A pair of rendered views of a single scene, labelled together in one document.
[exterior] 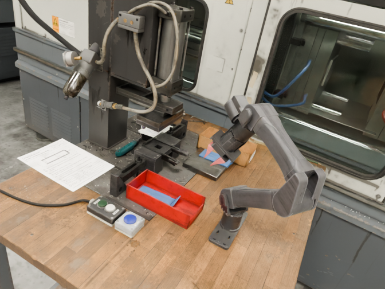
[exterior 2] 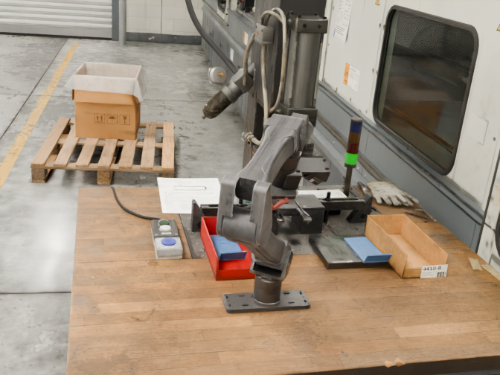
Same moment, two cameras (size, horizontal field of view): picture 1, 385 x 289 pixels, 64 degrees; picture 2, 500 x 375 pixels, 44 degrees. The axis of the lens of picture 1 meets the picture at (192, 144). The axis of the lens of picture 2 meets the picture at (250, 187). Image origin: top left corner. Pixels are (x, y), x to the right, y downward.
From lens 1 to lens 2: 113 cm
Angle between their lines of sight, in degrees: 48
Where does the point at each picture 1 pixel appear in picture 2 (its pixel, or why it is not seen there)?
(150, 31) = (275, 44)
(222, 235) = (239, 300)
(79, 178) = (183, 207)
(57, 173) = (171, 198)
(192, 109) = (441, 205)
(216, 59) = (478, 121)
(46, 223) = (111, 221)
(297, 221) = (373, 350)
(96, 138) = not seen: hidden behind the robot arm
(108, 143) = not seen: hidden behind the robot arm
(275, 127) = (272, 137)
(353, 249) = not seen: outside the picture
